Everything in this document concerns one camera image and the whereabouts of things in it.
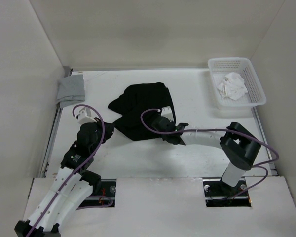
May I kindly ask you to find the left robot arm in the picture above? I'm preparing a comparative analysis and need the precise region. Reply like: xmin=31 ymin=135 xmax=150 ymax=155
xmin=14 ymin=121 xmax=114 ymax=237

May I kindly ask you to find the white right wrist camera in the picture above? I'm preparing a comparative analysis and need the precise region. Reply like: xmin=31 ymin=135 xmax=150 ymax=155
xmin=160 ymin=106 xmax=174 ymax=122

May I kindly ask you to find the white plastic basket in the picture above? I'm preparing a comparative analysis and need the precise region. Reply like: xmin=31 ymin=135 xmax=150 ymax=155
xmin=208 ymin=57 xmax=266 ymax=110

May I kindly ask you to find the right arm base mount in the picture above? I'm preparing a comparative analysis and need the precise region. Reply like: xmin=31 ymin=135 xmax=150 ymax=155
xmin=203 ymin=179 xmax=251 ymax=207

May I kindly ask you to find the folded grey tank top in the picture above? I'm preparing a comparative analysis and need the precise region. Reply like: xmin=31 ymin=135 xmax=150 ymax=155
xmin=56 ymin=74 xmax=85 ymax=109

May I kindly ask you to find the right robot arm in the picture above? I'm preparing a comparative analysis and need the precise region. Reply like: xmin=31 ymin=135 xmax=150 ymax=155
xmin=152 ymin=116 xmax=261 ymax=196

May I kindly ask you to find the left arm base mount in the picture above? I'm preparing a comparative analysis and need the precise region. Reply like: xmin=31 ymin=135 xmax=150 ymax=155
xmin=86 ymin=179 xmax=117 ymax=207

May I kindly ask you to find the black tank top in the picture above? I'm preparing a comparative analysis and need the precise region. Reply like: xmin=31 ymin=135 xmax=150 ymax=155
xmin=108 ymin=82 xmax=174 ymax=141

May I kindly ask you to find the white crumpled tank top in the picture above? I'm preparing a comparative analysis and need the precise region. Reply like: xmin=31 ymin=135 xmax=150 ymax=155
xmin=217 ymin=72 xmax=248 ymax=101

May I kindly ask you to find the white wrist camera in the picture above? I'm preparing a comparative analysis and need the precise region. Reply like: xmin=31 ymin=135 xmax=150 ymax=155
xmin=160 ymin=106 xmax=174 ymax=122
xmin=76 ymin=107 xmax=96 ymax=125

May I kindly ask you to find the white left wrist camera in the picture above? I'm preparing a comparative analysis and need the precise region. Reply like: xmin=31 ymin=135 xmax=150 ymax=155
xmin=76 ymin=107 xmax=96 ymax=125

